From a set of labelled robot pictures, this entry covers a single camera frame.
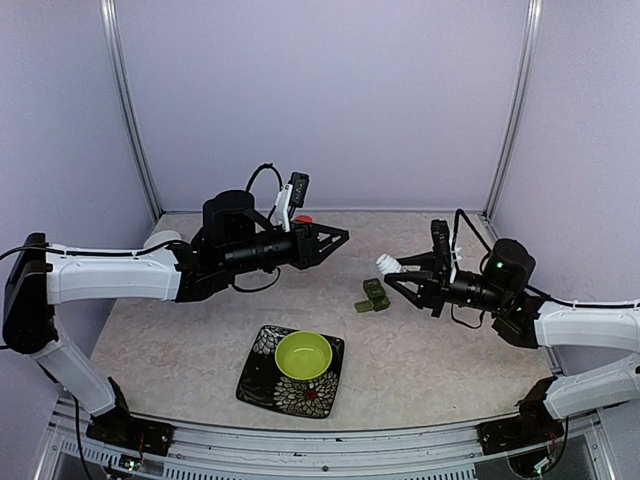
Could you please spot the white ceramic bowl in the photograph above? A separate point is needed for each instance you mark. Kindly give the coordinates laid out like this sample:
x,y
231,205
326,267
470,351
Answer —
x,y
161,237

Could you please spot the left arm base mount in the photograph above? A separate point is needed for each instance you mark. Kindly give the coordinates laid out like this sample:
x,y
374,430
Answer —
x,y
132,433

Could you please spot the green pill organizer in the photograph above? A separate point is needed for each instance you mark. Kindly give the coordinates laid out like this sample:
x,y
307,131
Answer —
x,y
376,297

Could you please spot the right aluminium frame post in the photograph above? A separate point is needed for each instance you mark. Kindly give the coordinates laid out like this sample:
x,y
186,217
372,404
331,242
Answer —
x,y
517,107

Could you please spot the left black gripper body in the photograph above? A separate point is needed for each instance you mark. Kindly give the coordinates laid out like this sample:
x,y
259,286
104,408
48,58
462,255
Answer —
x,y
302,258

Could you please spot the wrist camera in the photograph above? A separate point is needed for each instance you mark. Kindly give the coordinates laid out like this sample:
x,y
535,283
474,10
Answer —
x,y
299,185
440,234

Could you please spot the front aluminium rail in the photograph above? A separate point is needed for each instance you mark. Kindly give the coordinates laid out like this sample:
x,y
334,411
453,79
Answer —
x,y
200,451

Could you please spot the red pill bottle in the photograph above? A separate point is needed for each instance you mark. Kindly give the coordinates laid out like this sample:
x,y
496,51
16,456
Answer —
x,y
303,219

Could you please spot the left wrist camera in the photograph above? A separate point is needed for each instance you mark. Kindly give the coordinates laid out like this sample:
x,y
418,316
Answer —
x,y
299,185

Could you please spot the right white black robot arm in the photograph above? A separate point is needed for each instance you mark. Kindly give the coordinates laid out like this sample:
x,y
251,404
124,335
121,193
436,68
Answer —
x,y
534,321

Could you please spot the small white pill bottle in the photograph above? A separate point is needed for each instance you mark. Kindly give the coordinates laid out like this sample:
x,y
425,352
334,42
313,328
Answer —
x,y
388,264

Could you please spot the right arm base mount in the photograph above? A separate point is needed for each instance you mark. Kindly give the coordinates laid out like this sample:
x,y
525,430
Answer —
x,y
525,429

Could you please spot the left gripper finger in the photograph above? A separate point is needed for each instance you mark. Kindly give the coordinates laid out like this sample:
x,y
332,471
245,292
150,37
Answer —
x,y
324,233
318,252

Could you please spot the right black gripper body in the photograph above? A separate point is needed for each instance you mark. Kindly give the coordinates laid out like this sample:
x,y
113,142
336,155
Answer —
x,y
443,279

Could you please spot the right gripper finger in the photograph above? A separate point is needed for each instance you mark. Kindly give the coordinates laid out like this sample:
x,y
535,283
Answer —
x,y
415,293
424,261

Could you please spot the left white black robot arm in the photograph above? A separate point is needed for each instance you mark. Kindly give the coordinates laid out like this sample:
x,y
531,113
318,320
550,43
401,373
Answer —
x,y
234,239

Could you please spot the aluminium frame post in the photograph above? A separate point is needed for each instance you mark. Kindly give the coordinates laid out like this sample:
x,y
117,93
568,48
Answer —
x,y
116,52
517,107

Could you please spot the black floral square plate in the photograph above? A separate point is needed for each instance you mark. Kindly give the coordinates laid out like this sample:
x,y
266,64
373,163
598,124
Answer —
x,y
262,384

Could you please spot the left aluminium frame post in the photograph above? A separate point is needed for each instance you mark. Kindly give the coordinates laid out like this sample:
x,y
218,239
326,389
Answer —
x,y
116,52

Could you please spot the lime green bowl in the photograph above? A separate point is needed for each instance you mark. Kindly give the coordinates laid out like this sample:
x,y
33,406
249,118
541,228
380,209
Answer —
x,y
303,355

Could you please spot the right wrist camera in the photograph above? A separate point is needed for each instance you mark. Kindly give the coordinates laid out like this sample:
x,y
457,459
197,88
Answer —
x,y
440,234

